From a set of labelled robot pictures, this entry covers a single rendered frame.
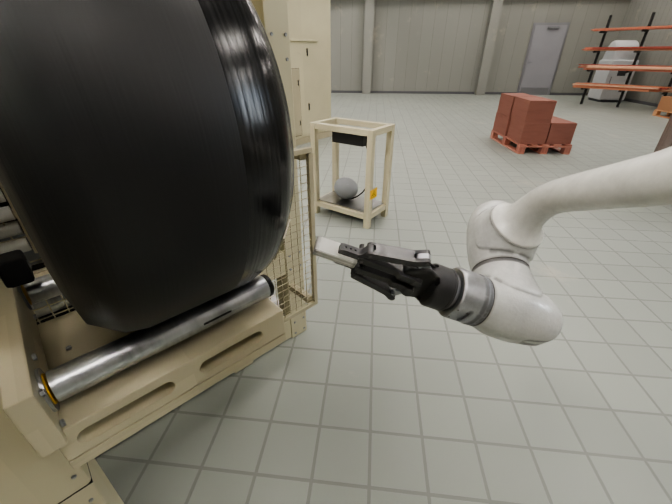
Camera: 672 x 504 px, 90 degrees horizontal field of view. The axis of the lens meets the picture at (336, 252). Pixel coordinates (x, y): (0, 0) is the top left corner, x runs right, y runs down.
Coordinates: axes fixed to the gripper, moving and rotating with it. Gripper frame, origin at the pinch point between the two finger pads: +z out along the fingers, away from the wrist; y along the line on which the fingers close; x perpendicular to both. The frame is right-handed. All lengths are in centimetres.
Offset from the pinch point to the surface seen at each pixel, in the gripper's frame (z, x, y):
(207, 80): 20.6, -2.7, -21.0
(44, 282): 46, -6, 28
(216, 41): 21.2, 0.8, -23.2
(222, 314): 13.8, -8.6, 14.9
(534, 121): -281, 448, 119
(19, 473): 34, -34, 34
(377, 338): -57, 46, 110
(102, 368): 26.0, -21.2, 14.4
